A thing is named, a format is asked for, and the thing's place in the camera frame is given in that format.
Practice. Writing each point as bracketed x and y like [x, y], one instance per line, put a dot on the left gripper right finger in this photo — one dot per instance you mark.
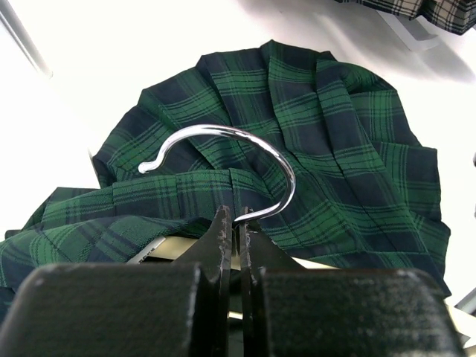
[289, 310]

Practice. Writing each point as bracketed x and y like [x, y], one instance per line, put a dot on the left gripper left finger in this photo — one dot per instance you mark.
[112, 309]

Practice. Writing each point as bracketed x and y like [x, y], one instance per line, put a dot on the green plaid skirt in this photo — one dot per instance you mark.
[367, 196]

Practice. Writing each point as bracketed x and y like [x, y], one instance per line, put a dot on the navy beige plaid skirt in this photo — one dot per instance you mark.
[453, 16]

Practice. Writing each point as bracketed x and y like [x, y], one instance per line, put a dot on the metal clothes rack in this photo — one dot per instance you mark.
[412, 34]

